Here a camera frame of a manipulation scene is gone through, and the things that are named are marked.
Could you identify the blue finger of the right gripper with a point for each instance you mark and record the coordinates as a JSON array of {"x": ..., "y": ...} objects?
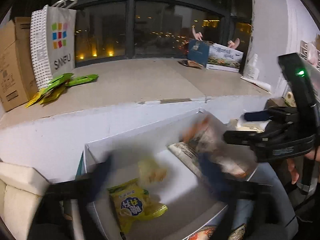
[{"x": 257, "y": 116}]

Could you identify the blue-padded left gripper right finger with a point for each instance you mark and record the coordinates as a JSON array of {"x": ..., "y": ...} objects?
[{"x": 224, "y": 188}]

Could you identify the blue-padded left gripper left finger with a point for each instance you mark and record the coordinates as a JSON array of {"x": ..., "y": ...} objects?
[{"x": 85, "y": 188}]

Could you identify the yellow Korean chip bag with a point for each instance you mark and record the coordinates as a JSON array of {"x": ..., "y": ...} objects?
[{"x": 133, "y": 203}]

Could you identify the white brown snack bag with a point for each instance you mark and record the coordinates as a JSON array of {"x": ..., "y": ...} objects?
[{"x": 204, "y": 138}]

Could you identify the beige round cracker packet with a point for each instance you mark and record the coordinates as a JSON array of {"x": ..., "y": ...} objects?
[{"x": 150, "y": 172}]

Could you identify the person's right hand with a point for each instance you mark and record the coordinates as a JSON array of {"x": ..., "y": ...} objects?
[{"x": 293, "y": 164}]

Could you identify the beige tissue pack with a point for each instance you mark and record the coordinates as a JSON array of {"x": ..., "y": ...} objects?
[{"x": 248, "y": 126}]

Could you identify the white plastic bottle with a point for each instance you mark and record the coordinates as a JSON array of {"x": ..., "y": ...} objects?
[{"x": 251, "y": 71}]

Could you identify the orange clear snack packet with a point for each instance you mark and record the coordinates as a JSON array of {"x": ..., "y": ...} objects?
[{"x": 204, "y": 233}]

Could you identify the white open cardboard box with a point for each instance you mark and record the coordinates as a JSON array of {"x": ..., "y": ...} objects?
[{"x": 143, "y": 154}]

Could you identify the blue landscape gift box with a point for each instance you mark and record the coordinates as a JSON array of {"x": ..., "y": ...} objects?
[{"x": 214, "y": 56}]

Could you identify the clear plastic drawer organizer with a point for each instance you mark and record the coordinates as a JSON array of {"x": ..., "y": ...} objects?
[{"x": 310, "y": 53}]

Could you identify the green yellow packets pile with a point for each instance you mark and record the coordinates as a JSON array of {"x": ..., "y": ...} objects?
[{"x": 58, "y": 86}]

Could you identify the brown cardboard box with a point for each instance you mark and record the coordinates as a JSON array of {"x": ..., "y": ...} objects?
[{"x": 18, "y": 83}]

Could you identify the white dotted shopping bag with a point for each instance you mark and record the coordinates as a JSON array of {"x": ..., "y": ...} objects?
[{"x": 52, "y": 41}]

